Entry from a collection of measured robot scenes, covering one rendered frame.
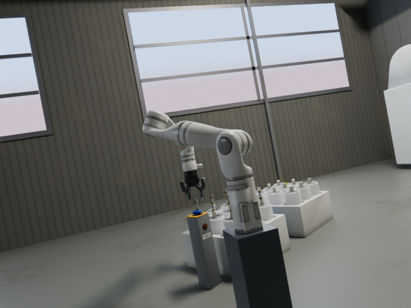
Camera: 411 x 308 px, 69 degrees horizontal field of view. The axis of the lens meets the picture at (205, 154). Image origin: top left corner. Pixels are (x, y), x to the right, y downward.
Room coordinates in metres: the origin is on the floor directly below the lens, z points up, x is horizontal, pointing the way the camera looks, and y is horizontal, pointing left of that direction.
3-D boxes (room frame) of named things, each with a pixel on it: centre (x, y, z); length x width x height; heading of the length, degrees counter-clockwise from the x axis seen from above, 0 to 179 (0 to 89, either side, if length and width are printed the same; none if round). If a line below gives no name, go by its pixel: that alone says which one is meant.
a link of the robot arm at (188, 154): (1.55, 0.09, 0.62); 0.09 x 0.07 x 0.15; 73
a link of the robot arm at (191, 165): (1.57, 0.09, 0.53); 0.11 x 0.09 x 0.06; 158
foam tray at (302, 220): (1.93, -0.47, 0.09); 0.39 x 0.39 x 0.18; 44
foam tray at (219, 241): (1.55, -0.07, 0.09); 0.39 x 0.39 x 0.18; 44
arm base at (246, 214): (0.98, -0.09, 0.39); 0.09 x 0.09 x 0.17; 16
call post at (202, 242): (1.29, 0.08, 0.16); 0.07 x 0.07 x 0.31; 44
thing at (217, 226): (1.47, 0.01, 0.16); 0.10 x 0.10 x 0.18
